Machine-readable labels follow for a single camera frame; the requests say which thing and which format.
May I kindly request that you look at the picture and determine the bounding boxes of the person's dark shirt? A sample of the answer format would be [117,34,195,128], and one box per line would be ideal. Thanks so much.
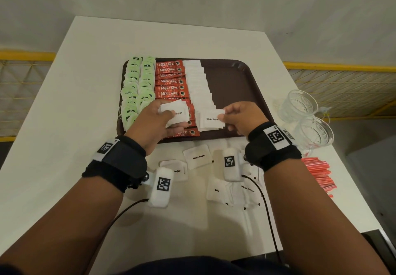
[120,256,291,275]

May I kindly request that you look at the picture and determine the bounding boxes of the row of tea bags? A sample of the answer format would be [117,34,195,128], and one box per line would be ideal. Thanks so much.
[119,56,143,132]
[138,56,156,115]

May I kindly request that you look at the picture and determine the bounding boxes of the black left camera cable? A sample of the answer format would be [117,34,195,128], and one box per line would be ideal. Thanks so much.
[108,198,149,232]

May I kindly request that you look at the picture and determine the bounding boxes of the black left wristband with markers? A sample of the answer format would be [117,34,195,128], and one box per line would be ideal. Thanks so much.
[82,135,148,193]

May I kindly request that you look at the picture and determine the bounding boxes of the yellow mesh railing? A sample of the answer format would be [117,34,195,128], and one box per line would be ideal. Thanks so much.
[0,51,56,142]
[283,62,396,122]

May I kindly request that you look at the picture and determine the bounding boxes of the clear patterned glass cup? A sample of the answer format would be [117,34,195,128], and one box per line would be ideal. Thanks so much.
[297,116,335,156]
[278,89,318,123]

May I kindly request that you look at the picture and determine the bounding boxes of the person's right forearm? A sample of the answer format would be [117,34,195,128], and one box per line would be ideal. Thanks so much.
[264,159,390,275]

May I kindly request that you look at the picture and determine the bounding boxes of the black wristband with markers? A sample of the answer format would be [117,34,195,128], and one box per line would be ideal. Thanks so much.
[82,135,148,193]
[244,121,302,172]

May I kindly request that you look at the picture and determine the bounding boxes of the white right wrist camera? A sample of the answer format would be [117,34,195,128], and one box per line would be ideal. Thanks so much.
[222,148,245,183]

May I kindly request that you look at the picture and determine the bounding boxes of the person's left forearm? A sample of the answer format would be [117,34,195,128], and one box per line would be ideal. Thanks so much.
[0,177,124,275]

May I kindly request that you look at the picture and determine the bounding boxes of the row of red Nescafe sachets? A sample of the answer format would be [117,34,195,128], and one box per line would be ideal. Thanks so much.
[154,60,201,139]

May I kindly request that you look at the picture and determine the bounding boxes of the black right wristband with markers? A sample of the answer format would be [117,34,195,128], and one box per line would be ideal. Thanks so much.
[244,121,302,172]

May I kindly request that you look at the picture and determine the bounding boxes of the person's dark sleeve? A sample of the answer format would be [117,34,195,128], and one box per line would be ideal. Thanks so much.
[0,264,22,275]

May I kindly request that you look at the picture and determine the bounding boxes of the pile of white sugar sachets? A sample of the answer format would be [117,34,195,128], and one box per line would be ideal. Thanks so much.
[159,143,265,211]

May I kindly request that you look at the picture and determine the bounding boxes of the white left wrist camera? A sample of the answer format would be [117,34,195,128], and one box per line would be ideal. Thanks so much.
[145,166,175,209]

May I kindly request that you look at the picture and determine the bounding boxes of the pile of red stirrer sticks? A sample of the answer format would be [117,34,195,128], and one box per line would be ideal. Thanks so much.
[302,157,337,199]

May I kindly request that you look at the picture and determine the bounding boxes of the sugar sachet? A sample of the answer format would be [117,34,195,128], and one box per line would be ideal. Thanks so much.
[197,108,226,132]

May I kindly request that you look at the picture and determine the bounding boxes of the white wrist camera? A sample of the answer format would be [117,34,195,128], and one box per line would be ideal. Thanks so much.
[145,166,175,209]
[222,148,245,183]

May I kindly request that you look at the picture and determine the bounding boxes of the person's left hand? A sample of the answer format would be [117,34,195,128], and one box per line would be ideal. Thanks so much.
[123,99,189,156]

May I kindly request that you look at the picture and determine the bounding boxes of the brown tray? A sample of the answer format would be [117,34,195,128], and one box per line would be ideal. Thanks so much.
[116,57,276,144]

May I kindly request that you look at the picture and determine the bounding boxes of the person's right hand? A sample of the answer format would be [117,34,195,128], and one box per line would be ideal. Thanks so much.
[217,101,270,138]

